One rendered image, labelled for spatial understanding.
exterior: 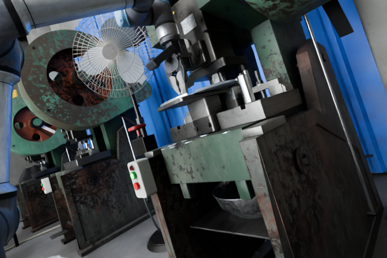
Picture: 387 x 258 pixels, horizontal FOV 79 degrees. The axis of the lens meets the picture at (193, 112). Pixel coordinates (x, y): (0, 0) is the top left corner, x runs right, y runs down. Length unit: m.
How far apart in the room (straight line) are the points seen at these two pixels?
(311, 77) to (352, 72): 0.89
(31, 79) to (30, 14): 1.43
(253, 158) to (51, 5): 0.57
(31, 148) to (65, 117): 1.73
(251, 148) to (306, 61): 0.58
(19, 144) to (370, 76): 3.65
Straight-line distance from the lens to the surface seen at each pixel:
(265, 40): 1.06
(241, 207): 0.88
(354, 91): 1.90
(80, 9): 0.66
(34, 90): 2.02
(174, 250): 1.01
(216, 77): 0.95
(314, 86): 1.03
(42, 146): 3.71
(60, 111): 2.00
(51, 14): 0.65
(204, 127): 0.82
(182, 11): 0.99
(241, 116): 0.75
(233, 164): 0.71
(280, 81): 0.83
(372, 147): 1.96
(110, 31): 1.72
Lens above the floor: 0.69
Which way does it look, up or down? 3 degrees up
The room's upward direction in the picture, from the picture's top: 17 degrees counter-clockwise
